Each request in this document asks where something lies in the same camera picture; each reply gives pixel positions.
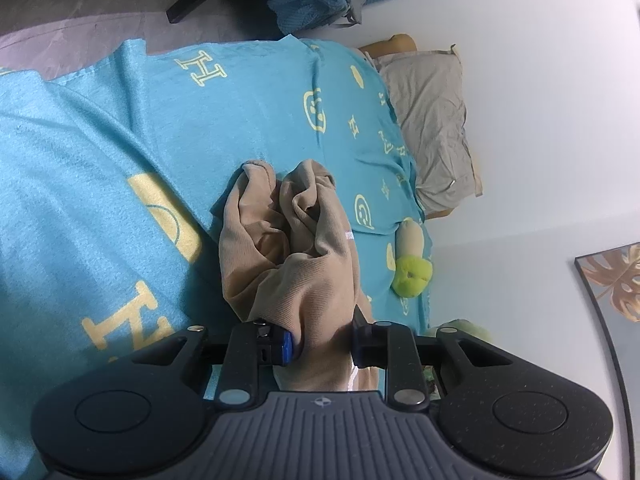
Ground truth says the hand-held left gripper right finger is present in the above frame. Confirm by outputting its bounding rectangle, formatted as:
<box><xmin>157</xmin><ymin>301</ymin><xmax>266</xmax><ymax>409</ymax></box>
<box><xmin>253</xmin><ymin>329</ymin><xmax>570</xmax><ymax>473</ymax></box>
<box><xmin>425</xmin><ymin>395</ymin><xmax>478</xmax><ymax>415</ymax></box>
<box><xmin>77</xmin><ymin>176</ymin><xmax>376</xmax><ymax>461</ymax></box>
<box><xmin>350</xmin><ymin>305</ymin><xmax>502</xmax><ymax>407</ymax></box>

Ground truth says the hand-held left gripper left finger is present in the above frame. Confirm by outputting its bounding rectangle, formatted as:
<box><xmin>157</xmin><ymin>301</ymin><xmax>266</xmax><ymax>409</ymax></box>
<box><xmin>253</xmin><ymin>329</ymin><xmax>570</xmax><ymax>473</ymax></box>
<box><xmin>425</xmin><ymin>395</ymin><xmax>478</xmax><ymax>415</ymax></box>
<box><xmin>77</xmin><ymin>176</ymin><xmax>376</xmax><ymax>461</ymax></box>
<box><xmin>107</xmin><ymin>318</ymin><xmax>297</xmax><ymax>407</ymax></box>

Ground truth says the beige garment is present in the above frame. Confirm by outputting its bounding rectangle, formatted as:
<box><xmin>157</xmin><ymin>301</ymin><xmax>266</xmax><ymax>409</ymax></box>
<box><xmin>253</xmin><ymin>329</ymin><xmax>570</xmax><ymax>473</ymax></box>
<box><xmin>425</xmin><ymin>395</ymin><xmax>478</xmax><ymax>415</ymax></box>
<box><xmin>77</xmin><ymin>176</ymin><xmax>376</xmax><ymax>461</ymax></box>
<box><xmin>210</xmin><ymin>158</ymin><xmax>387</xmax><ymax>394</ymax></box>

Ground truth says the green and tan plush toy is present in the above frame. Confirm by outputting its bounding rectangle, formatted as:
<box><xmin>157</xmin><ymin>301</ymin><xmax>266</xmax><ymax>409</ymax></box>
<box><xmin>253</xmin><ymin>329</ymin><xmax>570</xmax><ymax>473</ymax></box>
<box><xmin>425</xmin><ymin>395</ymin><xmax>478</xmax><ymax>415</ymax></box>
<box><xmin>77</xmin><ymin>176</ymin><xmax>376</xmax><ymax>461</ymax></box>
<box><xmin>390</xmin><ymin>218</ymin><xmax>435</xmax><ymax>299</ymax></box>

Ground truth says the light green plush toy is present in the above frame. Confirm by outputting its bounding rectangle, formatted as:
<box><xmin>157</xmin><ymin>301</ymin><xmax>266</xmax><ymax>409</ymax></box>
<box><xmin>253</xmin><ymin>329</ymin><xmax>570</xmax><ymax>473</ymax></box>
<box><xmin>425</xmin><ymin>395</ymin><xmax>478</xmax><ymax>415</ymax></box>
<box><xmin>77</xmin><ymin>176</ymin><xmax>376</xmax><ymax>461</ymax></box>
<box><xmin>424</xmin><ymin>318</ymin><xmax>494</xmax><ymax>396</ymax></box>

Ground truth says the grey pillow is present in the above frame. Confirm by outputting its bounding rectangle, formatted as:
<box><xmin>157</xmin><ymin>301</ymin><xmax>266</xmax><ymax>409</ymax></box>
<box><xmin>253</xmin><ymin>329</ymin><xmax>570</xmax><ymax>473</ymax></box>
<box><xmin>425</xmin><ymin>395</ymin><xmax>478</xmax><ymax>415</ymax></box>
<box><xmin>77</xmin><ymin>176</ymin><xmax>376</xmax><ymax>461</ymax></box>
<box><xmin>372</xmin><ymin>44</ymin><xmax>484</xmax><ymax>214</ymax></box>

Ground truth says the teal blanket with yellow print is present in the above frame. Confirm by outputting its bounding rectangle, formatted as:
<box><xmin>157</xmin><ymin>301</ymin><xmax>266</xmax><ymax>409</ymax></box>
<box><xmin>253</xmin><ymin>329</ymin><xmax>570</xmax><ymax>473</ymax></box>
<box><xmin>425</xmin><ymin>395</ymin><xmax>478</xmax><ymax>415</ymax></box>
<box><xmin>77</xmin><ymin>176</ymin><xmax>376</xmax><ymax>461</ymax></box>
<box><xmin>0</xmin><ymin>34</ymin><xmax>434</xmax><ymax>480</ymax></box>

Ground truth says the framed leaf picture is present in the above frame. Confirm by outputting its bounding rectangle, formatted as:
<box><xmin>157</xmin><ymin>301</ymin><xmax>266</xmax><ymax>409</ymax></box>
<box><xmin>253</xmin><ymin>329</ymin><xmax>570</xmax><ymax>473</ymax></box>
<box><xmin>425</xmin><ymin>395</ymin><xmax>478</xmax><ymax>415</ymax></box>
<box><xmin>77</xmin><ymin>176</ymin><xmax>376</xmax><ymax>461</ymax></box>
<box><xmin>573</xmin><ymin>241</ymin><xmax>640</xmax><ymax>463</ymax></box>

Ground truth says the yellow cushion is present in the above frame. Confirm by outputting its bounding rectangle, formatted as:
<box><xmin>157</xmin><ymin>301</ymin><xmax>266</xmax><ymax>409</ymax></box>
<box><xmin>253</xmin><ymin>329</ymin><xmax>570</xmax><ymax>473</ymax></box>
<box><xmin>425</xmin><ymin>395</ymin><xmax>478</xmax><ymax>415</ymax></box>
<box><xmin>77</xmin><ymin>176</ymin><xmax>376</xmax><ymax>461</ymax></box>
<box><xmin>358</xmin><ymin>33</ymin><xmax>419</xmax><ymax>59</ymax></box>

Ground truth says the grey rug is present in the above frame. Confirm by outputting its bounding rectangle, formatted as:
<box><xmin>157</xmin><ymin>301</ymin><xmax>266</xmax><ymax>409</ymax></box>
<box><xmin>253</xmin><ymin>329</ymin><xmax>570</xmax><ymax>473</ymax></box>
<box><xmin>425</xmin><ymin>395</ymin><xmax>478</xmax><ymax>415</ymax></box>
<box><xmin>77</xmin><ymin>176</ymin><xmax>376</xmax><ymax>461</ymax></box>
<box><xmin>0</xmin><ymin>14</ymin><xmax>168</xmax><ymax>70</ymax></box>

